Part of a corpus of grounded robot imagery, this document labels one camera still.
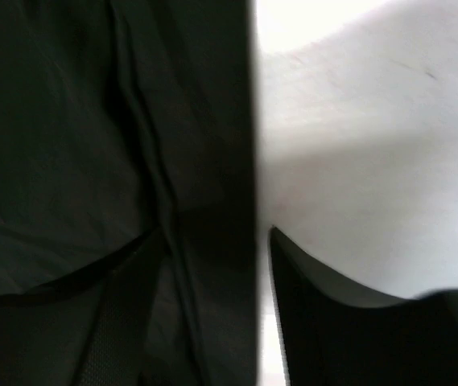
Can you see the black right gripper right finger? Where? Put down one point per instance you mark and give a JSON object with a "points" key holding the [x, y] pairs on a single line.
{"points": [[337, 331]]}

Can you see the black trousers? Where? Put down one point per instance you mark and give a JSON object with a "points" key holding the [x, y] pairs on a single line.
{"points": [[121, 118]]}

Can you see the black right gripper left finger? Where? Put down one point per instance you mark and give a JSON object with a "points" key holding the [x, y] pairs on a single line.
{"points": [[87, 328]]}

